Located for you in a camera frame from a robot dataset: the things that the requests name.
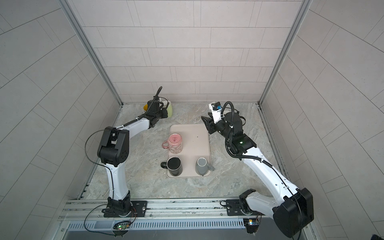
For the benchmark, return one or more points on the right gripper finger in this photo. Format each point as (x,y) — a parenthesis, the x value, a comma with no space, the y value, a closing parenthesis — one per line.
(207,121)
(211,129)

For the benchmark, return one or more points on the aluminium mounting rail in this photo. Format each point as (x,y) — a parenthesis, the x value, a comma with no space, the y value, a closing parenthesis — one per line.
(186,207)

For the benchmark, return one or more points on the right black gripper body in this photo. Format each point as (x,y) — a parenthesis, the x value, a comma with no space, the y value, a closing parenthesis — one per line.
(221,128)

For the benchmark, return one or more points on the controller circuit board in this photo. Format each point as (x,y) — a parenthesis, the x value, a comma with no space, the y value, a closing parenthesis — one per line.
(121,228)
(251,225)

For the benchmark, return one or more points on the right controller circuit board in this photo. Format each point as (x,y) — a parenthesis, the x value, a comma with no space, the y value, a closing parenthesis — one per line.
(251,225)

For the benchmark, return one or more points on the light green mug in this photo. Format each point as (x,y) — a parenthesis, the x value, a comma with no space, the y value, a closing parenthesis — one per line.
(169,109)

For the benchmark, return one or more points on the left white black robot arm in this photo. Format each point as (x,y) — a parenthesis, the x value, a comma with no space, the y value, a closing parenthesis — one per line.
(114,150)

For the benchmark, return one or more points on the black mug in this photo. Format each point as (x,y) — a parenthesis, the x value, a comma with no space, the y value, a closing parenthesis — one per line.
(173,165)

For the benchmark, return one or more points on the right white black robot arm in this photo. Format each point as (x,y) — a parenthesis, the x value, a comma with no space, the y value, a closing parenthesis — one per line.
(278,185)

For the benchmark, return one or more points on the left controller circuit board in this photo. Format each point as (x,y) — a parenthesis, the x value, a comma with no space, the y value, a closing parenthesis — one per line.
(121,228)

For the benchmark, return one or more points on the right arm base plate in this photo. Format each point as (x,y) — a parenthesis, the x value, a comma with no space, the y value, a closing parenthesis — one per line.
(234,208)

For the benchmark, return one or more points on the grey mug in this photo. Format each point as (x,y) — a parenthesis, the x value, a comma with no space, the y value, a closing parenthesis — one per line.
(203,167)

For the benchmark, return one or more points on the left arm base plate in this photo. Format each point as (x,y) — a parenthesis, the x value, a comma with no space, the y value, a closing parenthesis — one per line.
(138,208)

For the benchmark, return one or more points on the beige rectangular tray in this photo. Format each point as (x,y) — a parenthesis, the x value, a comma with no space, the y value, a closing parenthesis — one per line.
(195,139)

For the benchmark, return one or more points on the pink mug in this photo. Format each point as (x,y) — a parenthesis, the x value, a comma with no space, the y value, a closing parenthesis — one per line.
(174,143)

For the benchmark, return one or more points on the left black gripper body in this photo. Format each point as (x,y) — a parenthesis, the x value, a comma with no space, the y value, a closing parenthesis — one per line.
(161,114)

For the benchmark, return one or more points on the blue butterfly mug yellow inside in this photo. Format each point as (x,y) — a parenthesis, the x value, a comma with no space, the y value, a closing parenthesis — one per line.
(145,107)

